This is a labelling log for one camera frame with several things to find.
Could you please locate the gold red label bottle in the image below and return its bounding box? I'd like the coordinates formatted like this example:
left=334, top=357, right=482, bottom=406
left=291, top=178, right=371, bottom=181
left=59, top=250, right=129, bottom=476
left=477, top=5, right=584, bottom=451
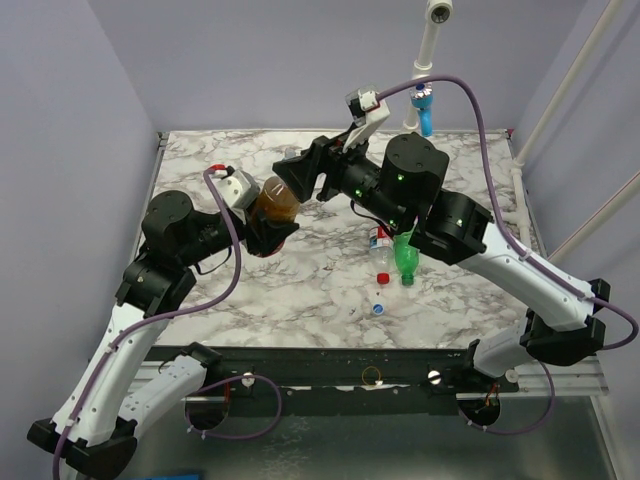
left=248, top=175, right=302, bottom=259

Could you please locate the white blue Pocari cap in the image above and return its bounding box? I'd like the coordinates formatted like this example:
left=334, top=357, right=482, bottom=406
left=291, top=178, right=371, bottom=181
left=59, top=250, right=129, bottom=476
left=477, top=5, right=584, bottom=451
left=372, top=304, right=385, bottom=316

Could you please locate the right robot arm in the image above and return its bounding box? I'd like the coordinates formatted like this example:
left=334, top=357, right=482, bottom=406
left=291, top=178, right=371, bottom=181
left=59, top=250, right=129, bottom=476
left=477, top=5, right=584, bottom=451
left=273, top=133, right=610, bottom=392

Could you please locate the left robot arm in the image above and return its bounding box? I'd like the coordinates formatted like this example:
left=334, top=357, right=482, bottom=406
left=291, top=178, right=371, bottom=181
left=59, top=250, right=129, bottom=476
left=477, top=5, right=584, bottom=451
left=27, top=190, right=299, bottom=479

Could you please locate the clear bottle red cap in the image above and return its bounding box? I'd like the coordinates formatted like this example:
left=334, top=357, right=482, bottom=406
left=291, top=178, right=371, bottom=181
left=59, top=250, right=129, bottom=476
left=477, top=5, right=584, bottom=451
left=369, top=226, right=394, bottom=285

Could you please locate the green plastic bottle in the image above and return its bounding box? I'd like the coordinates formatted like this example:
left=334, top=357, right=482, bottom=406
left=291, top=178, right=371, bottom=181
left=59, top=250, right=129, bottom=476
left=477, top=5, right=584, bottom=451
left=394, top=231, right=419, bottom=287

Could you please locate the blue pipe valve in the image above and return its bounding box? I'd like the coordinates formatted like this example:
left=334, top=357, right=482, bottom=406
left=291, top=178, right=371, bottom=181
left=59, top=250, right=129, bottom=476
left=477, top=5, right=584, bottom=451
left=410, top=82, right=433, bottom=137

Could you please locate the white diagonal pole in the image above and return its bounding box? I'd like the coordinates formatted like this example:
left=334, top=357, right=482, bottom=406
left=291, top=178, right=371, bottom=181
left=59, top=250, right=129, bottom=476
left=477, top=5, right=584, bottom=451
left=513, top=1, right=624, bottom=171

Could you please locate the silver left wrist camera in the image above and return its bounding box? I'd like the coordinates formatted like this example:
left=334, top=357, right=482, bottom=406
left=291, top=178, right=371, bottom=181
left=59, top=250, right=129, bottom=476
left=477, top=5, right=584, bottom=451
left=212, top=164, right=260, bottom=223

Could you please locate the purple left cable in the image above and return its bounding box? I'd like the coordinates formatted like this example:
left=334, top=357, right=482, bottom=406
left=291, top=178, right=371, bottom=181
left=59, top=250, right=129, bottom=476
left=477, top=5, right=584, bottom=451
left=51, top=169, right=284, bottom=480

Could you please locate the black mounting rail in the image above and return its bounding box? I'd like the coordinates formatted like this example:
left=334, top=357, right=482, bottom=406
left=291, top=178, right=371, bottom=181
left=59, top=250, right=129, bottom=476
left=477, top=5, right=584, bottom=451
left=186, top=347, right=519, bottom=422

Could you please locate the white PVC pipe frame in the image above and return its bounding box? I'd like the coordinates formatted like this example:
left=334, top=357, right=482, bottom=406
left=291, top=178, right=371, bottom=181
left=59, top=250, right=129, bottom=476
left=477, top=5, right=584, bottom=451
left=403, top=0, right=532, bottom=247

